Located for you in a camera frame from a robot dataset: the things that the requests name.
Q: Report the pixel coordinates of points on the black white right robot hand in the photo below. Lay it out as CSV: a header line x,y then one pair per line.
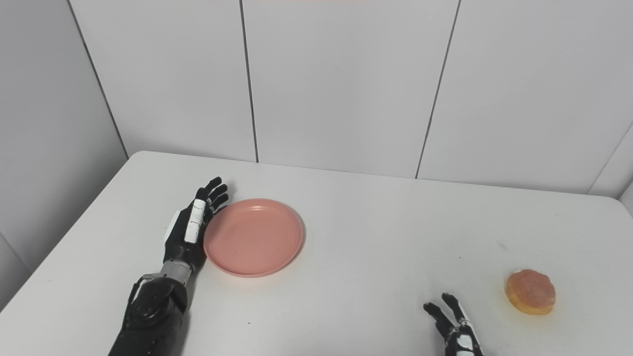
x,y
460,338

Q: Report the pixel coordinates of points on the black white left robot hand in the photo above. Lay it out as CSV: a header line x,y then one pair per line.
x,y
178,240

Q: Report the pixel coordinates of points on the pink round plate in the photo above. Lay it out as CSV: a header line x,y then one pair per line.
x,y
253,237

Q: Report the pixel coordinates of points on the orange cream puff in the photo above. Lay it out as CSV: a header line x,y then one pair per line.
x,y
530,291

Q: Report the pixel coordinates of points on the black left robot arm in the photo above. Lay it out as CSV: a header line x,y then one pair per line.
x,y
153,316

